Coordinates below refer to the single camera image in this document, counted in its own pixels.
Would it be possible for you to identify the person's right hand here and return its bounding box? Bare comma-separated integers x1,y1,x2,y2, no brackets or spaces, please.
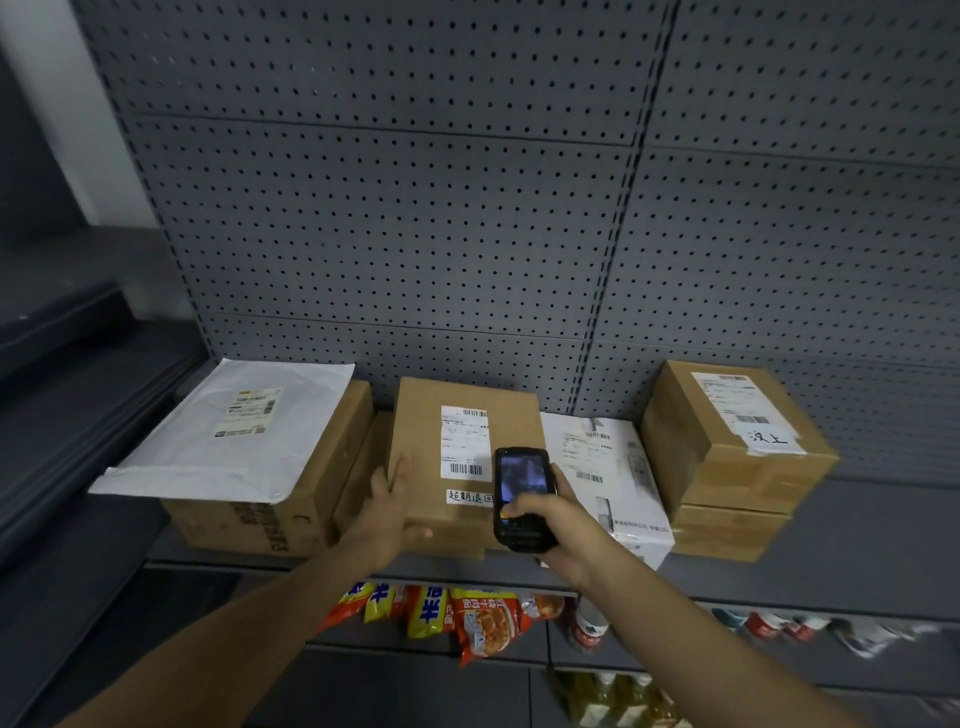
500,463,624,594

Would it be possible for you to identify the person's left hand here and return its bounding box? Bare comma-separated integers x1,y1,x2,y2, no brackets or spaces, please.
337,455,435,575

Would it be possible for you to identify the large brown printed carton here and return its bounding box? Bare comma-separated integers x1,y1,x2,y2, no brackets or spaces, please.
161,380,375,559

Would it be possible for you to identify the white printed carton box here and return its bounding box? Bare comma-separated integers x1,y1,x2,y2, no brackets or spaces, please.
539,410,675,571

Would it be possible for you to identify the black handheld barcode scanner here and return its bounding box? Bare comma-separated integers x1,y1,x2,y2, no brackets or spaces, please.
492,446,560,555

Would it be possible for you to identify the brown box top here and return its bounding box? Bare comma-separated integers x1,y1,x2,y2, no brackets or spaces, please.
387,377,547,562

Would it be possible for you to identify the small brown box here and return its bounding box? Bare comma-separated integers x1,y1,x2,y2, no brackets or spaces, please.
669,503,793,564

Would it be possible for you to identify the small brown box handwritten label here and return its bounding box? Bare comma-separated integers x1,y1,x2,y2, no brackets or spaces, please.
639,359,841,517

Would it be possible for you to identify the white mailer envelope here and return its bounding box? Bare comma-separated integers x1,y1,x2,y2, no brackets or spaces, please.
88,357,357,505

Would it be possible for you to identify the grey pegboard shelf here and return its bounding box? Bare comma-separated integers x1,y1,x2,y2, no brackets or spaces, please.
71,0,960,728

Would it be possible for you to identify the person's left forearm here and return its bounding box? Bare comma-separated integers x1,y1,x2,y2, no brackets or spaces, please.
56,551,369,728

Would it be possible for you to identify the person's right forearm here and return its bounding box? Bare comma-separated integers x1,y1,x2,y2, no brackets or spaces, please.
592,562,871,728

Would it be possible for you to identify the clear water bottle red label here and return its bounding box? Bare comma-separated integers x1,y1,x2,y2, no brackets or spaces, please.
571,596,610,652

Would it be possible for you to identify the pile of red snack packets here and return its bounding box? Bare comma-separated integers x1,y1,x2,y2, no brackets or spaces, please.
318,581,565,669

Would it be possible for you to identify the cluster of yellow drink bottles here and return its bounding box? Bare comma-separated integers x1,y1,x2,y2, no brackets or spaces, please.
551,669,691,728

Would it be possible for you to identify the row of red label bottles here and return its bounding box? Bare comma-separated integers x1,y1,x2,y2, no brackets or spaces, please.
708,605,946,661

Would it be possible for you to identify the dark grey side shelving unit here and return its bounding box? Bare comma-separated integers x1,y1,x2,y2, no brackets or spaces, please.
0,44,215,728

